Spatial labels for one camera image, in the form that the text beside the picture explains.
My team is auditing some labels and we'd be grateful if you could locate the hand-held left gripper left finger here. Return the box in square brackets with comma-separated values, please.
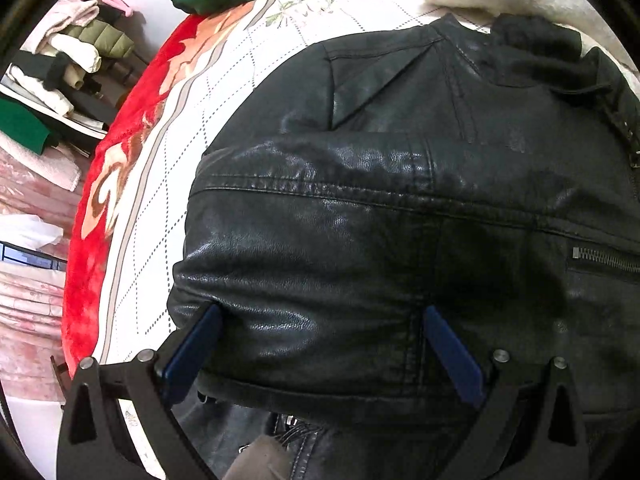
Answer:
[56, 303, 224, 480]

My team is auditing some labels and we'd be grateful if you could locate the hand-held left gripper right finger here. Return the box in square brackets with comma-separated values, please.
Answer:
[423, 305, 591, 480]

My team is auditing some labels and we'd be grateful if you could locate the black leather jacket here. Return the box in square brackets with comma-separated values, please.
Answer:
[166, 12, 640, 480]

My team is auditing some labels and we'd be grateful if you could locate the pile of folded clothes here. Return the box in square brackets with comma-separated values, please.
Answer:
[7, 0, 151, 133]

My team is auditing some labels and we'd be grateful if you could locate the red floral blanket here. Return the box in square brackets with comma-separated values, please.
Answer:
[62, 0, 261, 365]

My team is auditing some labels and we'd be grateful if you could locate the white quilted bed sheet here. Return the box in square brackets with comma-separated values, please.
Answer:
[97, 0, 501, 366]

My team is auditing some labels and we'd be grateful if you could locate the green cloth with black trim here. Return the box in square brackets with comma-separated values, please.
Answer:
[0, 96, 60, 157]

